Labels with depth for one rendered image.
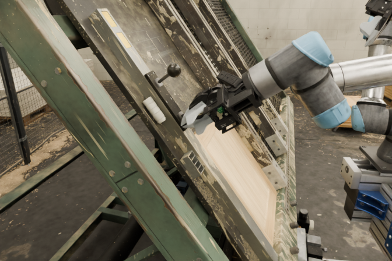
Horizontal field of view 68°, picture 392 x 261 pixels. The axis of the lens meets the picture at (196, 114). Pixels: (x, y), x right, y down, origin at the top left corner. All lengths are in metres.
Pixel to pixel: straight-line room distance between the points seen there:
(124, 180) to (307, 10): 6.07
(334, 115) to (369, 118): 0.82
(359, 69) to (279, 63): 0.24
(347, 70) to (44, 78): 0.68
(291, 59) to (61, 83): 0.47
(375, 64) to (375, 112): 0.69
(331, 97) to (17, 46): 0.65
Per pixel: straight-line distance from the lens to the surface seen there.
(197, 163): 0.88
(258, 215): 1.12
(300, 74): 0.59
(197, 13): 1.56
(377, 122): 1.45
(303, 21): 6.52
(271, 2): 6.39
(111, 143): 0.65
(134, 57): 0.86
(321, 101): 0.61
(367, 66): 0.78
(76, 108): 0.67
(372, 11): 1.11
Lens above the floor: 1.68
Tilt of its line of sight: 21 degrees down
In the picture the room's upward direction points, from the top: straight up
